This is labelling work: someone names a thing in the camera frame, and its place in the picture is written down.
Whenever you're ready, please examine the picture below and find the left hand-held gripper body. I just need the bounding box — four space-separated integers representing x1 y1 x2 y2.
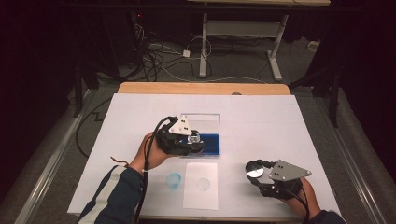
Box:
154 114 193 157

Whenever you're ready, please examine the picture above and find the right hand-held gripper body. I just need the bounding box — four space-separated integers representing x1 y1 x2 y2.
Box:
258 159 313 201

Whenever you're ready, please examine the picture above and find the black stamp with clear handle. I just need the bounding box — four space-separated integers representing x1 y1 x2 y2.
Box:
188 130 205 151

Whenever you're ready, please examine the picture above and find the blue ink pad clear case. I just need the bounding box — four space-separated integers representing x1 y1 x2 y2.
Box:
180 113 222 158

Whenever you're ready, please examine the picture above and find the person's left hand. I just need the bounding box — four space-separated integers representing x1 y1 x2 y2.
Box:
129 132 171 173

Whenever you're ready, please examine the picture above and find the person's right hand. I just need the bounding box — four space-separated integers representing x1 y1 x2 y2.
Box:
281 176 321 219

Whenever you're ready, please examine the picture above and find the large white table cover sheet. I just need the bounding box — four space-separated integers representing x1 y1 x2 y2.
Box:
67 92 343 219

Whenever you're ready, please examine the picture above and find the small white paper sheet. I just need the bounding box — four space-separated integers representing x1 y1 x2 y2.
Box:
182 161 219 211

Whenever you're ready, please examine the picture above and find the black metal stand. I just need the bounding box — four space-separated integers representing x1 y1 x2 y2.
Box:
72 60 101 119
288 64 342 129

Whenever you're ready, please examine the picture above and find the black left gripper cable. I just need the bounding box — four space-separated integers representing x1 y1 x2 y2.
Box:
133 116 179 224

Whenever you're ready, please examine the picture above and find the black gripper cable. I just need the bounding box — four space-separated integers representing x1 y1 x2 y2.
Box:
278 186 312 224
133 116 179 224

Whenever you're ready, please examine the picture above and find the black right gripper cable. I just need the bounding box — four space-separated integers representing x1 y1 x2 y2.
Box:
278 186 312 224

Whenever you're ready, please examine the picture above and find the red wrist string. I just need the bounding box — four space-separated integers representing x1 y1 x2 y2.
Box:
109 156 129 168

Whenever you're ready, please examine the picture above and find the aluminium floor rail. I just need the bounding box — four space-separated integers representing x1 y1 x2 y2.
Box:
12 88 97 224
312 94 389 224

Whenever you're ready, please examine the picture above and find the white floor cable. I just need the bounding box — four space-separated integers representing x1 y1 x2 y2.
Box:
157 63 269 85

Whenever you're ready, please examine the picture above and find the black cable bundle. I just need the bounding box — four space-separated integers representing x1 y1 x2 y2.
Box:
132 21 216 82

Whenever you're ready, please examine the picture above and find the white metal desk frame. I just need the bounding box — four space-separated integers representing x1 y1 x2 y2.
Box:
186 0 332 82

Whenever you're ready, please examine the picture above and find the black floor cable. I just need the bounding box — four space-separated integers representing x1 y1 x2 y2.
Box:
75 97 114 159

